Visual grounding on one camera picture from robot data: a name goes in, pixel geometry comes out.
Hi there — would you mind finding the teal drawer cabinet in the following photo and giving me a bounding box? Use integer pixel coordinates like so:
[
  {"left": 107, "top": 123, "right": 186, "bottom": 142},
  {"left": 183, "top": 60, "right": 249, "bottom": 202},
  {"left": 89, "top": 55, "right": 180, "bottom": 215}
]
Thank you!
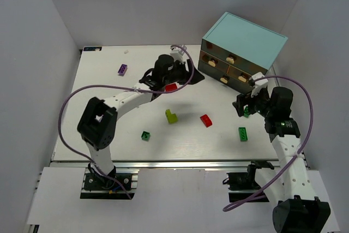
[{"left": 197, "top": 12, "right": 288, "bottom": 93}]

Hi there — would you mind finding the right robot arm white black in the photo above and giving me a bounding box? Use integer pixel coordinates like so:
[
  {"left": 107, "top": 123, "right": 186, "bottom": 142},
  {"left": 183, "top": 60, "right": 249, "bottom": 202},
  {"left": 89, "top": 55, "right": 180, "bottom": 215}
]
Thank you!
[{"left": 232, "top": 87, "right": 331, "bottom": 232}]

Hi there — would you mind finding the transparent drawer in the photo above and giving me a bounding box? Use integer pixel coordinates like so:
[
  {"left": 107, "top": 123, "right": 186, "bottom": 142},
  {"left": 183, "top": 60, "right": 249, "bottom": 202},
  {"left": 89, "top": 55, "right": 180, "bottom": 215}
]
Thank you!
[{"left": 200, "top": 40, "right": 268, "bottom": 75}]

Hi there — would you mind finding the purple lego brick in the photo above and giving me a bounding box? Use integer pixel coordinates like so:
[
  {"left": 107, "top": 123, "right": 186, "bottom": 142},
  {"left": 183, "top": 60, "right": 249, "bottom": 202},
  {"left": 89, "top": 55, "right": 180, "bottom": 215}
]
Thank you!
[{"left": 117, "top": 64, "right": 128, "bottom": 76}]

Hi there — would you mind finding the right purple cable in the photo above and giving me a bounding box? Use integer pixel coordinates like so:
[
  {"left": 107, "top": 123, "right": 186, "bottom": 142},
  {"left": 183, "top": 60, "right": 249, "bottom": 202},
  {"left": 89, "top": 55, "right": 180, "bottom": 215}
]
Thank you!
[{"left": 222, "top": 76, "right": 314, "bottom": 212}]

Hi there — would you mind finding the green long lego brick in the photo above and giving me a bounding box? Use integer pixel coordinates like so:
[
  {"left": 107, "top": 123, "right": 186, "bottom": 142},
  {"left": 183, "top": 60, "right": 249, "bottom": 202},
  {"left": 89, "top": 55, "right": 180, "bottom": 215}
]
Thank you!
[{"left": 238, "top": 127, "right": 248, "bottom": 142}]

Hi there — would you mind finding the dark green square lego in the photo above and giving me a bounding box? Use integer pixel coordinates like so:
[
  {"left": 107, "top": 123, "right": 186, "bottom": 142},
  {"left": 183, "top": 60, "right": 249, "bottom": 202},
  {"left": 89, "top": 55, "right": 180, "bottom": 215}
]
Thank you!
[{"left": 141, "top": 131, "right": 151, "bottom": 142}]

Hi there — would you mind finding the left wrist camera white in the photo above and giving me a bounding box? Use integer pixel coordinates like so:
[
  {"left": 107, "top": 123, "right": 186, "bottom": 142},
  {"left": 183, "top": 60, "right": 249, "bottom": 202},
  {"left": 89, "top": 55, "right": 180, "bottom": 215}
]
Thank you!
[{"left": 170, "top": 45, "right": 187, "bottom": 63}]

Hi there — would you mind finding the lime L-shaped lego brick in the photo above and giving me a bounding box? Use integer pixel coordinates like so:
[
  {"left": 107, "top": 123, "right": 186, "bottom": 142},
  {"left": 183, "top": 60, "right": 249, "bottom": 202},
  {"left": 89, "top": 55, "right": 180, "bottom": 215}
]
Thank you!
[{"left": 165, "top": 109, "right": 178, "bottom": 124}]

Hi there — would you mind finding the red long lego brick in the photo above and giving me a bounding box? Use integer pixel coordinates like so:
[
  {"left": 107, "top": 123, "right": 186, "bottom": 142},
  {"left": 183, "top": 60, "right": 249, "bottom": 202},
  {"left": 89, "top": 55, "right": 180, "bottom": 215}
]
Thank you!
[{"left": 165, "top": 83, "right": 178, "bottom": 92}]

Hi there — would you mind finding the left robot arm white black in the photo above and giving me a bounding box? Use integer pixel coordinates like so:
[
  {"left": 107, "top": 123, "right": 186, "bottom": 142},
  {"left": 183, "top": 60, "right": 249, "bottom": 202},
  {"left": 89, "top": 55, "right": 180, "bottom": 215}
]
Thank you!
[{"left": 77, "top": 50, "right": 204, "bottom": 181}]

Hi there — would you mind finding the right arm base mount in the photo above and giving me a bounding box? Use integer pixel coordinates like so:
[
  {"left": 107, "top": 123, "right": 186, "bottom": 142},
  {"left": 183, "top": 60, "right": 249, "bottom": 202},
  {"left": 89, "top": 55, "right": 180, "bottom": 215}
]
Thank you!
[{"left": 222, "top": 160, "right": 274, "bottom": 203}]

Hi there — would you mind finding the green lego near right gripper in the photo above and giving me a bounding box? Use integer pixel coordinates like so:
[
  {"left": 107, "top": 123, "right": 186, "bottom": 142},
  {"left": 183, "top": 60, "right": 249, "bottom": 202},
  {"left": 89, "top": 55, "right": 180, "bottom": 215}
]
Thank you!
[{"left": 244, "top": 106, "right": 251, "bottom": 118}]

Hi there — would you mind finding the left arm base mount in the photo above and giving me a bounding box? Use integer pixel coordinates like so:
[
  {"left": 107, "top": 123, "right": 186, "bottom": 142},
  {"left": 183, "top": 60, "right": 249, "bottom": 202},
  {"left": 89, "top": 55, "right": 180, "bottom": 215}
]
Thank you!
[{"left": 80, "top": 169, "right": 138, "bottom": 200}]

